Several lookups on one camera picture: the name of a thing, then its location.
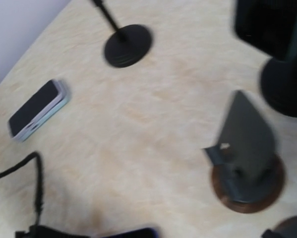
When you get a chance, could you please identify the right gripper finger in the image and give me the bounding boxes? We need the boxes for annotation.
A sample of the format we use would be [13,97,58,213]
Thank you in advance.
[14,225,89,238]

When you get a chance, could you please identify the blue phone black screen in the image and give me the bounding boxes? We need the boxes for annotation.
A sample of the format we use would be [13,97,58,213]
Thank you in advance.
[107,227,159,238]

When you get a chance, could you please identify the black pole phone stand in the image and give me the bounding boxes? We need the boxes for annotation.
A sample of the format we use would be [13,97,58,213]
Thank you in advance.
[92,0,153,68]
[260,59,297,118]

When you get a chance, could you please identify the teal phone black screen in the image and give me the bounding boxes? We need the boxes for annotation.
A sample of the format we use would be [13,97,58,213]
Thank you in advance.
[234,0,297,61]

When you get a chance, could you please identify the phone in white case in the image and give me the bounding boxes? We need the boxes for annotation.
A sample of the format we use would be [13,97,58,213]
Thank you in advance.
[8,79,70,142]

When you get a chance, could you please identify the black folding stand left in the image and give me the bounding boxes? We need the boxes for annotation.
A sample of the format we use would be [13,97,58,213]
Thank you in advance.
[204,90,286,214]

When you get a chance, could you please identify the black folding stand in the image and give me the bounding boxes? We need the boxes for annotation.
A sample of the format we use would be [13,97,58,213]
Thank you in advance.
[261,216,297,238]
[204,90,286,214]

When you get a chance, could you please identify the black folding stand right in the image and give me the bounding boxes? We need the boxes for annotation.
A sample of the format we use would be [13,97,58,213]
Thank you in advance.
[261,216,297,238]

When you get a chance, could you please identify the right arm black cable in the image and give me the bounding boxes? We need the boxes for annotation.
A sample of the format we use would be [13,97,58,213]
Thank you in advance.
[0,152,45,231]

